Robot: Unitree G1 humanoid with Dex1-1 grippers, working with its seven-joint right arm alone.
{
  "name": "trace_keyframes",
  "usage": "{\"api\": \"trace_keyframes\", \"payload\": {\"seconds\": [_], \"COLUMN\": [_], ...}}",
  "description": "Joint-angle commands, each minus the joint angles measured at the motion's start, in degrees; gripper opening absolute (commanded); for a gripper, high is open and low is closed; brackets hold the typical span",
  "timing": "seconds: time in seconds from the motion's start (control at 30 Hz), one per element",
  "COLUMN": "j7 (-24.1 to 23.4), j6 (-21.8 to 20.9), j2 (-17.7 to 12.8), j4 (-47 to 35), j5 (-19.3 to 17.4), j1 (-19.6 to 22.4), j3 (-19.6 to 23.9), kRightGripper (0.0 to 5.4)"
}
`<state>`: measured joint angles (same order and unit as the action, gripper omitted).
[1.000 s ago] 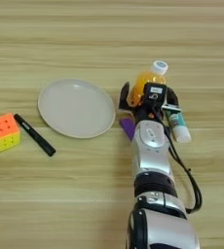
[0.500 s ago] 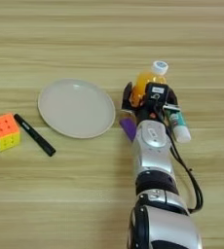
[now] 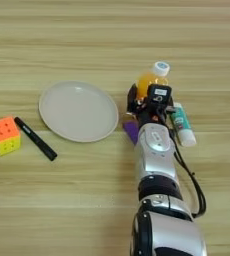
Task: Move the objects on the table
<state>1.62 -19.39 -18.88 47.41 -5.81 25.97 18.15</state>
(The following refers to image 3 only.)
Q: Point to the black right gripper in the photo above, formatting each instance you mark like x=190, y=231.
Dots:
x=150, y=113

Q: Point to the orange juice bottle white cap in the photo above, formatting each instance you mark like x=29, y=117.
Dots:
x=150, y=78

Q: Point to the purple rectangular eraser block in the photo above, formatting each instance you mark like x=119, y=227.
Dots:
x=131, y=130

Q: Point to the black marker pen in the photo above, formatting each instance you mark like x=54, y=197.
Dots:
x=35, y=138

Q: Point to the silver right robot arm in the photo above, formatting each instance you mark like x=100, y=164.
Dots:
x=157, y=173

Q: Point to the small black box white label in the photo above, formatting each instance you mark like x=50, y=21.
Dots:
x=159, y=94

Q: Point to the round beige plate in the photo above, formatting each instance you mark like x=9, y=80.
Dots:
x=78, y=111

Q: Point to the white green glue stick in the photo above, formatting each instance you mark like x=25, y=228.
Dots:
x=183, y=126

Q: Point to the colourful puzzle cube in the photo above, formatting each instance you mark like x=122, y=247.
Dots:
x=5, y=135

